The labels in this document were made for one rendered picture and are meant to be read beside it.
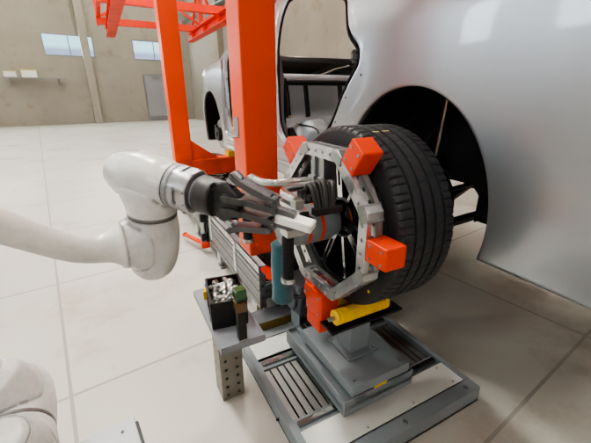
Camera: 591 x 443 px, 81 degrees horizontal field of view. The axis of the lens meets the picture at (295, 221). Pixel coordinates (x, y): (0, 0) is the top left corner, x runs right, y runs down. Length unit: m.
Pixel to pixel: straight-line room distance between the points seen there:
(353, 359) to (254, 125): 1.10
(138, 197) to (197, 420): 1.18
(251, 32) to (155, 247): 1.06
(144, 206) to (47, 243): 0.18
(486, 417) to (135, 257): 1.55
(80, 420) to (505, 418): 1.78
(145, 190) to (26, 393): 0.58
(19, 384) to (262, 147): 1.16
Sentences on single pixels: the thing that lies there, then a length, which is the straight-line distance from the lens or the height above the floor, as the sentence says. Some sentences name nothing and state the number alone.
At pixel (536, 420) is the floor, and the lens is 1.94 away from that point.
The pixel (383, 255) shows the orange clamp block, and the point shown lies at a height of 0.87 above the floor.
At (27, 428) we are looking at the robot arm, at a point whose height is 0.67.
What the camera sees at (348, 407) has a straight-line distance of 1.54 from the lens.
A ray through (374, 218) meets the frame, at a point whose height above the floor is 0.94.
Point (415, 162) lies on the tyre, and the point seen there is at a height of 1.09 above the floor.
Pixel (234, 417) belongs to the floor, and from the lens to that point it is 1.69.
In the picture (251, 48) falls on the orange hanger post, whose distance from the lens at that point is 1.59.
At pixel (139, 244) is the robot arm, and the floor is 0.99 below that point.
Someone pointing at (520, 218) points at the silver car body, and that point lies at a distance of 1.23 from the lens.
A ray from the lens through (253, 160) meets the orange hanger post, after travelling 1.60.
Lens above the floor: 1.28
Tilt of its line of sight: 20 degrees down
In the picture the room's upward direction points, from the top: straight up
